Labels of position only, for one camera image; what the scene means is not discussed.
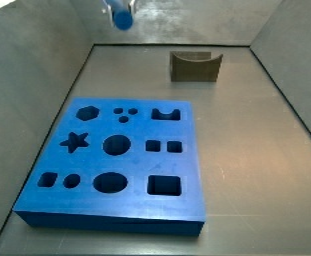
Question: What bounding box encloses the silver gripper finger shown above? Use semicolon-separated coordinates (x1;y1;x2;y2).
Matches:
101;0;115;27
128;0;136;14

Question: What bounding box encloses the blue cylinder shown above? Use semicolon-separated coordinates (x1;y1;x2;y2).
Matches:
102;0;133;31

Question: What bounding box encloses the blue shape sorting board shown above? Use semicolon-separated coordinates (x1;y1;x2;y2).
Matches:
13;98;205;236

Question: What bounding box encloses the black curved cradle stand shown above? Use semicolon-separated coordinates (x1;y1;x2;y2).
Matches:
169;51;223;82

